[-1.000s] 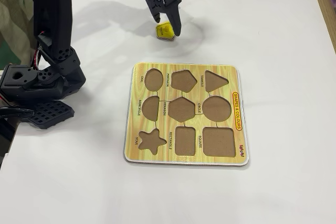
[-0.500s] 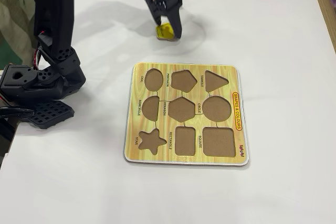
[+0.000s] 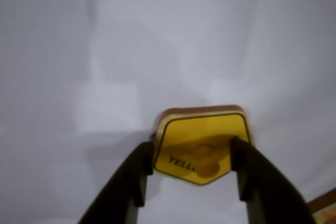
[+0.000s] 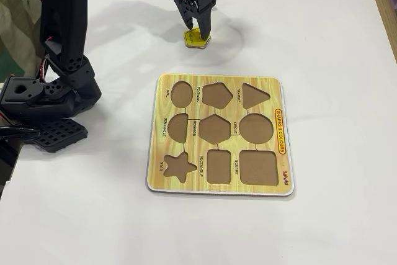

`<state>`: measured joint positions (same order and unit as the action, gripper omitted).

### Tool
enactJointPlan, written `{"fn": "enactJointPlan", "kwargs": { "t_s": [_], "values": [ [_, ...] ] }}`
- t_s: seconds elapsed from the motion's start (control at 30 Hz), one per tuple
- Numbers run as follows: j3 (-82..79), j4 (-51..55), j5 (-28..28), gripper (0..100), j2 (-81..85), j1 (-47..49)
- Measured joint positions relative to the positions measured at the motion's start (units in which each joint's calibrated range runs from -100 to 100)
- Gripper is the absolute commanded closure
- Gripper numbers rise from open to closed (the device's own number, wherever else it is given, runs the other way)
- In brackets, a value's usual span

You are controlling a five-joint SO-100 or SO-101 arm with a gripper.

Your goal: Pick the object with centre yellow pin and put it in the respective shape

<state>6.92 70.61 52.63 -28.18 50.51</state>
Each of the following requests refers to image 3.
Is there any wooden shape puzzle board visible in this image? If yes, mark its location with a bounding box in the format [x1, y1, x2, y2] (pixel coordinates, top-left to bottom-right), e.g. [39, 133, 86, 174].
[306, 187, 336, 224]

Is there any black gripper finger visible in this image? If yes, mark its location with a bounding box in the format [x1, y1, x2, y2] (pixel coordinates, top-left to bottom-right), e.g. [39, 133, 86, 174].
[77, 142, 154, 224]
[230, 136, 316, 224]

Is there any yellow pentagon puzzle piece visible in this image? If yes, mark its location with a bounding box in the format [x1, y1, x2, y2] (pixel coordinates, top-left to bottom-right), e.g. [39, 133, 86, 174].
[151, 105, 254, 187]

